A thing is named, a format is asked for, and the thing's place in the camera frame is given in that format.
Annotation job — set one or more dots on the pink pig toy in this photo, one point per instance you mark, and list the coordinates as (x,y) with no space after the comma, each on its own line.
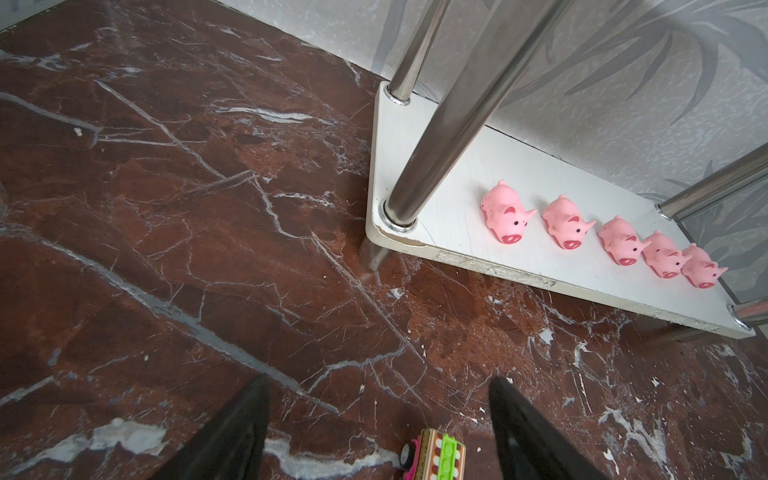
(621,242)
(700,270)
(662,256)
(565,224)
(505,214)

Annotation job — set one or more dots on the pink green toy truck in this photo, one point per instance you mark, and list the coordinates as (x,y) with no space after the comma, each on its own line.
(433,455)

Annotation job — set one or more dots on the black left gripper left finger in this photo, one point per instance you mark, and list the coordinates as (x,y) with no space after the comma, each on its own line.
(231,444)

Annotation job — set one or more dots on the white two-tier shelf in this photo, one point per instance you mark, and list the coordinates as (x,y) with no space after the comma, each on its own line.
(433,163)

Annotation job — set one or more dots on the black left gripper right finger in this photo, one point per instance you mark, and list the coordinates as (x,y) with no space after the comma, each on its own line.
(527,445)

